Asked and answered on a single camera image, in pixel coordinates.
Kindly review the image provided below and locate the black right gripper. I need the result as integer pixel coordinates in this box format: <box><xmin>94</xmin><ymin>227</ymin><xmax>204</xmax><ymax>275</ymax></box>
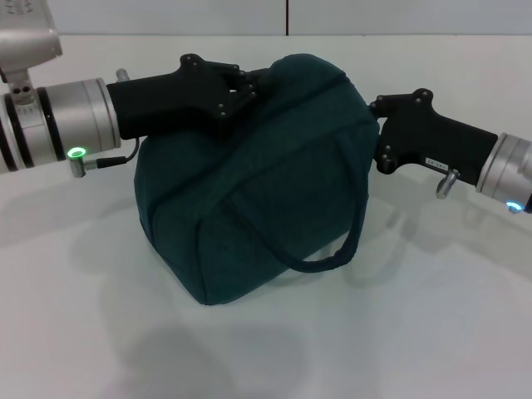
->
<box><xmin>368</xmin><ymin>87</ymin><xmax>499</xmax><ymax>187</ymax></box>

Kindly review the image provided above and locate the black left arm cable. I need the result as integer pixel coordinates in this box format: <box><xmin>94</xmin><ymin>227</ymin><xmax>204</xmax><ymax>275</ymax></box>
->
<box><xmin>97</xmin><ymin>139</ymin><xmax>139</xmax><ymax>168</ymax></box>

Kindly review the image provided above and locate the dark teal fabric bag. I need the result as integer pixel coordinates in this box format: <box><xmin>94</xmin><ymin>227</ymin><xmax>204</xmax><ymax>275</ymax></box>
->
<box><xmin>135</xmin><ymin>53</ymin><xmax>382</xmax><ymax>307</ymax></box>

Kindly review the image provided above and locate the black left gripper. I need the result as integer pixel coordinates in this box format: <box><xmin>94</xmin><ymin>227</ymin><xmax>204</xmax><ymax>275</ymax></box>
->
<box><xmin>106</xmin><ymin>53</ymin><xmax>275</xmax><ymax>140</ymax></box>

